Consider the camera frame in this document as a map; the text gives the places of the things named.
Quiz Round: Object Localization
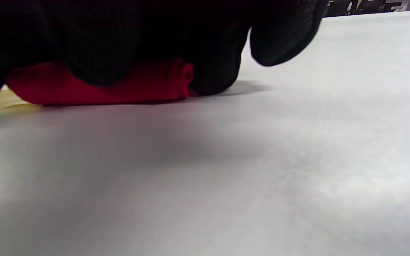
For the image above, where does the person's right hand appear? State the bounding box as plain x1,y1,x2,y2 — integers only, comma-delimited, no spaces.
0,0,328,103

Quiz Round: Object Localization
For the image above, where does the yellow ribbed basket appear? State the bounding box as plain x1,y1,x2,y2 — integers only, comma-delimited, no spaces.
0,85,42,112

